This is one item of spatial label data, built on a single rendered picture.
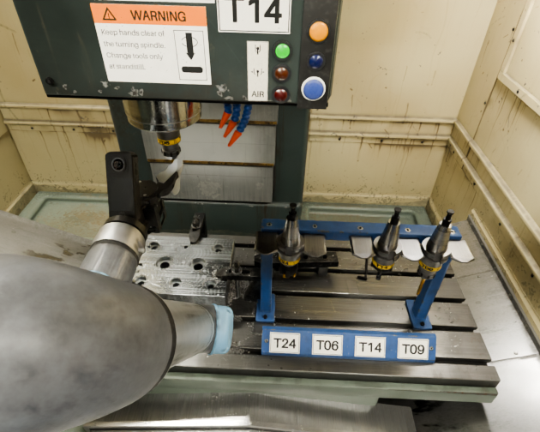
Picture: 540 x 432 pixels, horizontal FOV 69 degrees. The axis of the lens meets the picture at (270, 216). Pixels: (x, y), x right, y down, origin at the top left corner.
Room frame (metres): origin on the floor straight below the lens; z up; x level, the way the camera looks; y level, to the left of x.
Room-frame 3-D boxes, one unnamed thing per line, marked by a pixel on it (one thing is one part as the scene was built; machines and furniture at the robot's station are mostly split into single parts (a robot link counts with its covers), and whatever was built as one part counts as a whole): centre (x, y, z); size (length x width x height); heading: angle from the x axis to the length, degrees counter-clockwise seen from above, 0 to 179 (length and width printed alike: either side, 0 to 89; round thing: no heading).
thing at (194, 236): (0.95, 0.23, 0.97); 0.13 x 0.03 x 0.15; 179
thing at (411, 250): (0.65, -0.32, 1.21); 0.07 x 0.05 x 0.01; 179
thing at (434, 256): (0.65, -0.38, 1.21); 0.06 x 0.06 x 0.03
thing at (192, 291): (0.80, 0.26, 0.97); 0.29 x 0.23 x 0.05; 89
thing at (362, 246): (0.65, -0.21, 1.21); 0.07 x 0.05 x 0.01; 179
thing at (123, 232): (0.45, 0.24, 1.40); 0.08 x 0.05 x 0.08; 88
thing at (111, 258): (0.37, 0.24, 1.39); 0.11 x 0.08 x 0.09; 179
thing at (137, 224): (0.53, 0.24, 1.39); 0.12 x 0.08 x 0.09; 179
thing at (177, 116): (0.79, 0.23, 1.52); 0.16 x 0.16 x 0.12
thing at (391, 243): (0.65, -0.27, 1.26); 0.04 x 0.04 x 0.07
